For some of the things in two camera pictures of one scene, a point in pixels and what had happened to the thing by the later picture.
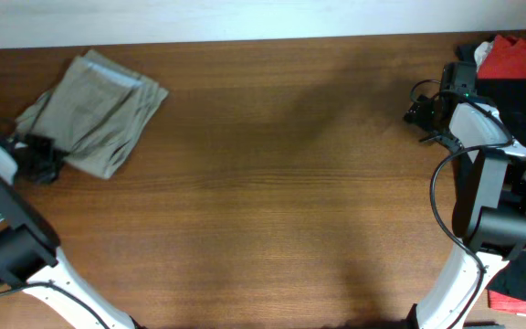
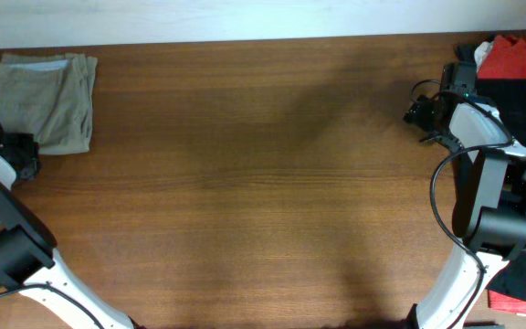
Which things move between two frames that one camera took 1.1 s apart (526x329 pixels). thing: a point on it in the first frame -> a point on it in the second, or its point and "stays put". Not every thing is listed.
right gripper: (418, 113) stays put
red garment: (515, 59) stays put
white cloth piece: (481, 52) stays put
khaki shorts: (95, 112) -> (50, 95)
